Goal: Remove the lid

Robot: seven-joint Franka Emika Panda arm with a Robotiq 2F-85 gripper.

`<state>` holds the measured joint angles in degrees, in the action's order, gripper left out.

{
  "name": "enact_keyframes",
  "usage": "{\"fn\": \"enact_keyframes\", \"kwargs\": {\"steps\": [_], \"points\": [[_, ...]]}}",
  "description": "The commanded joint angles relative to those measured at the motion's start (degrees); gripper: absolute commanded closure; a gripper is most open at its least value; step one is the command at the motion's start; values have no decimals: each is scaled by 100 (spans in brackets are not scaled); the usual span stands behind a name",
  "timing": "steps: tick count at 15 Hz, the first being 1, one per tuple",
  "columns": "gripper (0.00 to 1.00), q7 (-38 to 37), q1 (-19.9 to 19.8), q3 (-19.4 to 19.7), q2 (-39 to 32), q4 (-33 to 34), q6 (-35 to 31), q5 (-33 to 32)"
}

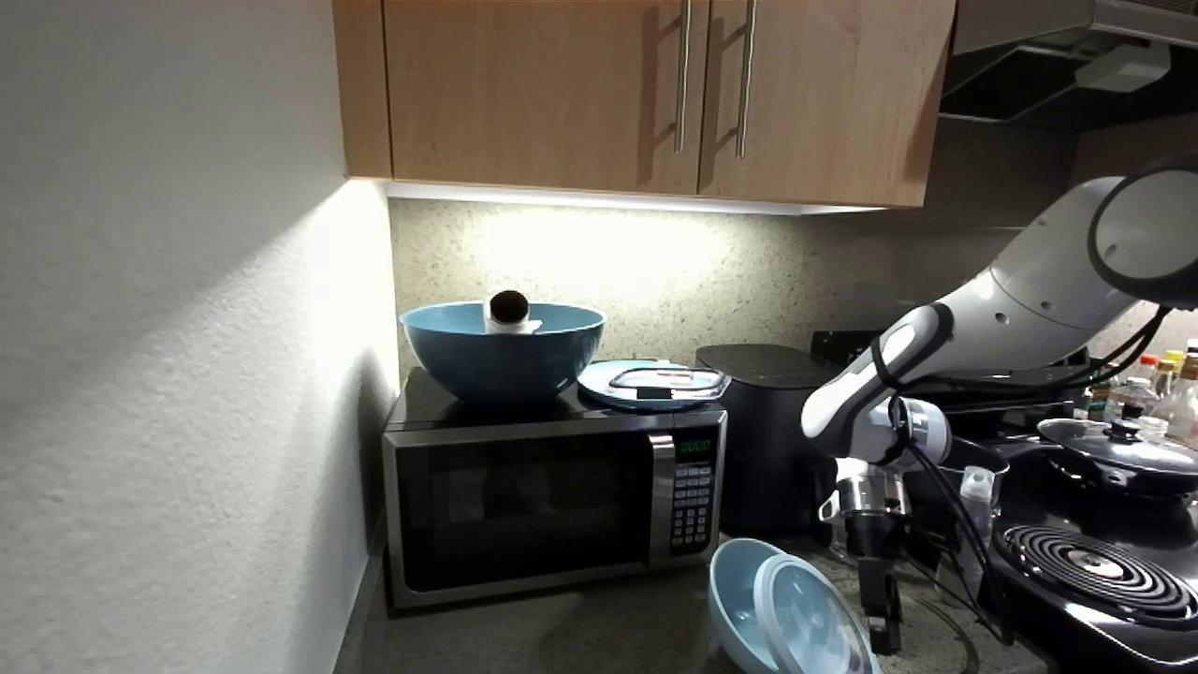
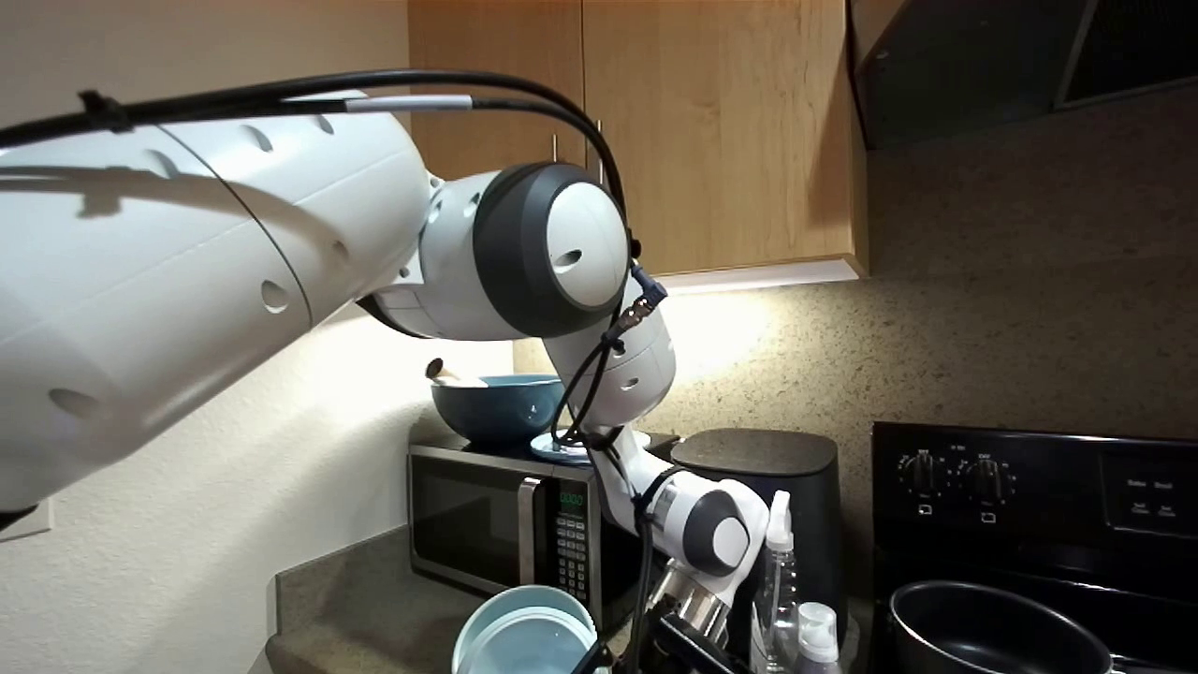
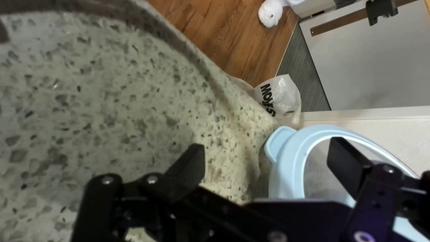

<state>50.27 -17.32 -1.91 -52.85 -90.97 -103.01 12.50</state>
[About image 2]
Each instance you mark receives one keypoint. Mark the wooden wall cabinet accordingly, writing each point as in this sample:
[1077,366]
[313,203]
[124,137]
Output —
[699,125]

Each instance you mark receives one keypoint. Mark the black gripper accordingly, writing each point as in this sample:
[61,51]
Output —
[694,631]

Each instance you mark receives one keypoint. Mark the light blue plastic bowl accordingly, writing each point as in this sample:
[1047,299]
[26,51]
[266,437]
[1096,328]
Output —
[527,639]

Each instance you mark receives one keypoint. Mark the range hood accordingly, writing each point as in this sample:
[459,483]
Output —
[996,56]

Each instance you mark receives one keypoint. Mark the black electric stove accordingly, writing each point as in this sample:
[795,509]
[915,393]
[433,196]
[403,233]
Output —
[1036,499]

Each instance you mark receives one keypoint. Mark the black frying pan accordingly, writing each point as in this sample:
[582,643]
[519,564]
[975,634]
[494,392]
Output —
[986,639]

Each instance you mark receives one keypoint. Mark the light blue plate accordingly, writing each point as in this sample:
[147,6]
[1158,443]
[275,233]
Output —
[547,448]

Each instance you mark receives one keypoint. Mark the black air fryer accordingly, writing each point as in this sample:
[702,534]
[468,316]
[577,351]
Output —
[788,499]

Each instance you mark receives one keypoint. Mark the white spray bottle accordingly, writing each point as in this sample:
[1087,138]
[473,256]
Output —
[775,585]

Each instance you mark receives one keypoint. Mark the silver black microwave oven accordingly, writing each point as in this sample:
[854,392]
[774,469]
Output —
[481,519]

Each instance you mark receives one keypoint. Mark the large blue mixing bowl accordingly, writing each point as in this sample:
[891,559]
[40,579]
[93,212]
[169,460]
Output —
[498,414]

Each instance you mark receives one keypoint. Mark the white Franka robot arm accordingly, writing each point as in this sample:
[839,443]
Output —
[190,287]

